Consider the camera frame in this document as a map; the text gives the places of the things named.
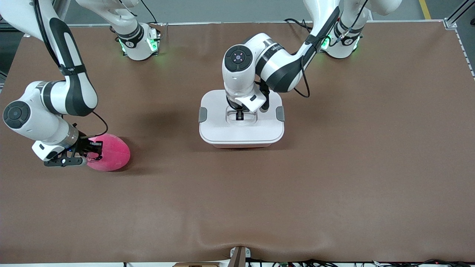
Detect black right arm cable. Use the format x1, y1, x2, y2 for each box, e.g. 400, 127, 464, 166
80, 111, 109, 138

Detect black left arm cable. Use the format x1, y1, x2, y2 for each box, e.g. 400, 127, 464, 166
293, 35, 311, 99

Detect pink plush toy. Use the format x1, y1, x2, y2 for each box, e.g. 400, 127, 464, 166
86, 134, 131, 172

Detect pink plastic storage box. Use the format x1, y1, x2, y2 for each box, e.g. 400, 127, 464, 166
212, 142, 273, 149

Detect white box lid grey clips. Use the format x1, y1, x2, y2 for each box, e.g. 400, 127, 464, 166
199, 89, 285, 145

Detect aluminium frame profile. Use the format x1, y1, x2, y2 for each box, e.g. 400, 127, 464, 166
444, 0, 475, 29
52, 0, 72, 26

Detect black base power cable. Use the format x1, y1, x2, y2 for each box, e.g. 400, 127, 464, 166
139, 0, 159, 26
284, 18, 316, 34

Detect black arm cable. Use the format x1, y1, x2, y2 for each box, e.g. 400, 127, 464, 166
293, 35, 311, 99
80, 111, 109, 138

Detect brown table mat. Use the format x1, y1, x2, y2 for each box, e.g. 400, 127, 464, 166
0, 20, 475, 264

